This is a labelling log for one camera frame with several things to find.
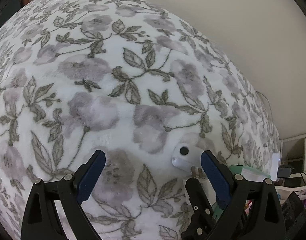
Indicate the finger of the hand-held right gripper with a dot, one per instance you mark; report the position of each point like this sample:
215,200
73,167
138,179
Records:
198,200

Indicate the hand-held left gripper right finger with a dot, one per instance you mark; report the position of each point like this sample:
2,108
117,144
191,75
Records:
215,177

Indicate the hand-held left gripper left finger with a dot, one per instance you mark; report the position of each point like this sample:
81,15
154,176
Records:
91,175

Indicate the green translucent storage box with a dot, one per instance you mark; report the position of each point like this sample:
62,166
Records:
236,168

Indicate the white charger plug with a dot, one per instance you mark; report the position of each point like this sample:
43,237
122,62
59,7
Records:
180,160

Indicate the floral blanket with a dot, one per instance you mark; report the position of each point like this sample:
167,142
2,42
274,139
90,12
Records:
117,55

